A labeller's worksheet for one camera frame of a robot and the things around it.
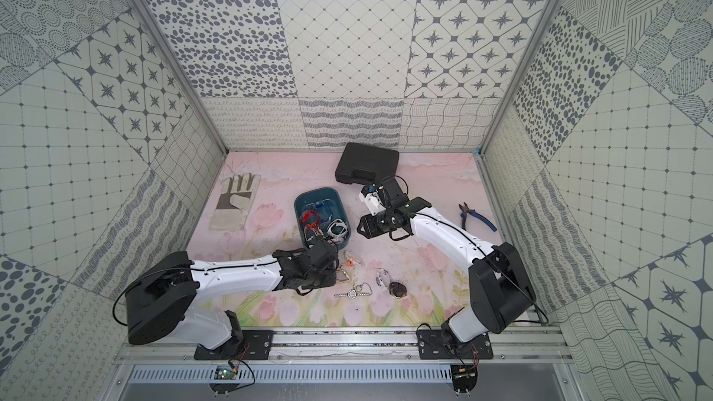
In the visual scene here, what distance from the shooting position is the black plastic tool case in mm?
1095

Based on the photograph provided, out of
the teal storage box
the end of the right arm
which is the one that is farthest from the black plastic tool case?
the end of the right arm

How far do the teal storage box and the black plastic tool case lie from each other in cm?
10

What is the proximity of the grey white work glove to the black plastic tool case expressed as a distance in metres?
0.36

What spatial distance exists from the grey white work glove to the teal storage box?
7.7 inches

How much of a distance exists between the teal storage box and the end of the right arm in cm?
13

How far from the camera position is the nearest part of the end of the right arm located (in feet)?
2.04
